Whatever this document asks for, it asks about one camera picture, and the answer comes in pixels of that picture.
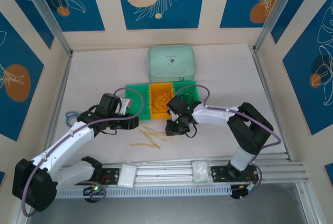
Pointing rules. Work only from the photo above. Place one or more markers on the orange plastic bin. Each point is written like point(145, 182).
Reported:
point(161, 116)

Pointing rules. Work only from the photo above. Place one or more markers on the aluminium frame post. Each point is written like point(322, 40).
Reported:
point(278, 13)
point(46, 13)

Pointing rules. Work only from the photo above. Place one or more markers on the aluminium extrusion base beam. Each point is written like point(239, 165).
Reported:
point(166, 172)

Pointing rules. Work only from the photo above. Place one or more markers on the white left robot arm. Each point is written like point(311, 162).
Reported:
point(65, 143)

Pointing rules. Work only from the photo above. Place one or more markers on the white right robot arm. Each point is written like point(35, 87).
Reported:
point(213, 116)

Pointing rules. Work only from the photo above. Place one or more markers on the white foam pad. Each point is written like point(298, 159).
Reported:
point(127, 176)
point(200, 172)

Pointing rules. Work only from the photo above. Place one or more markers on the small control board with LED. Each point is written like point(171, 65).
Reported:
point(94, 188)
point(249, 187)

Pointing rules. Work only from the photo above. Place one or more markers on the green plastic bin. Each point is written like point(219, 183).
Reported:
point(195, 89)
point(135, 105)

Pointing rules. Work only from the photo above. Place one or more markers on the mint green zipper pouch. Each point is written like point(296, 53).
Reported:
point(171, 63)

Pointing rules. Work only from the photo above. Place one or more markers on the blue floral wall panel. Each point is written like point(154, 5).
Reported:
point(86, 0)
point(312, 109)
point(26, 8)
point(294, 8)
point(239, 0)
point(15, 52)
point(182, 13)

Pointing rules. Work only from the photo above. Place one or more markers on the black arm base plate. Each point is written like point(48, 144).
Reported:
point(112, 174)
point(219, 173)

